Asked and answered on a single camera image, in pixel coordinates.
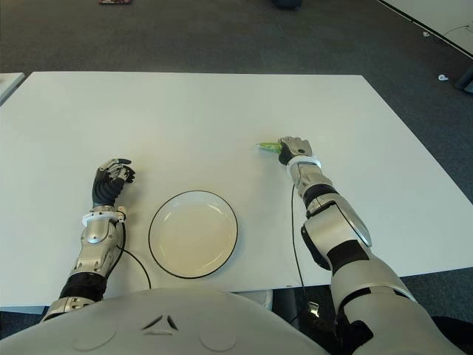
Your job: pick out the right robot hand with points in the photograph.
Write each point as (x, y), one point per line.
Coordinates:
(297, 148)

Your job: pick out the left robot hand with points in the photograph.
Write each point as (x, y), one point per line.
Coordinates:
(107, 188)

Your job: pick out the green toothpaste tube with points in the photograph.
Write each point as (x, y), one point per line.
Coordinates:
(269, 146)

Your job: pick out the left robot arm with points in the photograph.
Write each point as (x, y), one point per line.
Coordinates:
(96, 244)

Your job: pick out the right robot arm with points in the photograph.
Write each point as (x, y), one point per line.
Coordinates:
(354, 266)

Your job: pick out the white plate black rim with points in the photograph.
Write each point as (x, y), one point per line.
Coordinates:
(194, 234)

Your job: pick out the white side table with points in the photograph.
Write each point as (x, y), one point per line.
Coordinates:
(8, 84)

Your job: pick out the grey robot torso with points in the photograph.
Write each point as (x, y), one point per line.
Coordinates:
(166, 325)

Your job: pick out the small white floor object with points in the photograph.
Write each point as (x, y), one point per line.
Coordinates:
(442, 77)

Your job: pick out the dark chair base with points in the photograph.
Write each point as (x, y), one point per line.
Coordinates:
(465, 81)

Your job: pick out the red black floor object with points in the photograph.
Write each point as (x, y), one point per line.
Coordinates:
(115, 1)

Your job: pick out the white background desk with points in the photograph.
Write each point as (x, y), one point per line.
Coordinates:
(436, 18)

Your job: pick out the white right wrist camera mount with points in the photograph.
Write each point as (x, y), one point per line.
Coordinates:
(306, 160)

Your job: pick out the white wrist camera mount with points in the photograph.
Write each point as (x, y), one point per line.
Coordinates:
(306, 160)
(90, 217)

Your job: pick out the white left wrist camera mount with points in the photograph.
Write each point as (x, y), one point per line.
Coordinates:
(90, 217)

